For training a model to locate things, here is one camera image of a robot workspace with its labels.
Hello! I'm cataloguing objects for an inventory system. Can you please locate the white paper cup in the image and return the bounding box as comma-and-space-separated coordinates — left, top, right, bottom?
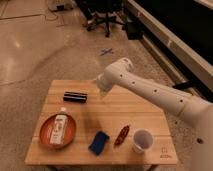
133, 129, 154, 153

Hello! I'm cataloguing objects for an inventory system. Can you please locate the blue sponge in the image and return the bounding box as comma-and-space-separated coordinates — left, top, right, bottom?
88, 131, 110, 155

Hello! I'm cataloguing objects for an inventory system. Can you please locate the orange round plate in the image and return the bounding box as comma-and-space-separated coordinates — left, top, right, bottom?
39, 113, 76, 149

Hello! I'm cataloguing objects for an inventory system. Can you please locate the wooden table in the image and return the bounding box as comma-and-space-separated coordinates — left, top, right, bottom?
25, 80, 178, 166

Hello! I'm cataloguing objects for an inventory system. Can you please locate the red chili pepper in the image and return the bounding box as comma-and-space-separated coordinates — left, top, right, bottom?
114, 125, 130, 146

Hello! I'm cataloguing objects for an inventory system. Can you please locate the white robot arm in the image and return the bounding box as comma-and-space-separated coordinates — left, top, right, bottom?
96, 58, 213, 171

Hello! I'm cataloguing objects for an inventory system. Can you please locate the black box on floor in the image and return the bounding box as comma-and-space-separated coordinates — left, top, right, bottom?
125, 22, 143, 40

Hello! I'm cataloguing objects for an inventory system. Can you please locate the black office chair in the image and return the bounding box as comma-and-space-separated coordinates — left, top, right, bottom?
86, 0, 125, 38

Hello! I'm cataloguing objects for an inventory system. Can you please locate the white plastic bottle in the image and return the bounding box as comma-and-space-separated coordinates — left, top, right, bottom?
50, 107, 67, 145

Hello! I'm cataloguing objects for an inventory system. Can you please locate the black whiteboard eraser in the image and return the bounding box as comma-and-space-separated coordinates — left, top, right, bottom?
63, 92, 87, 103

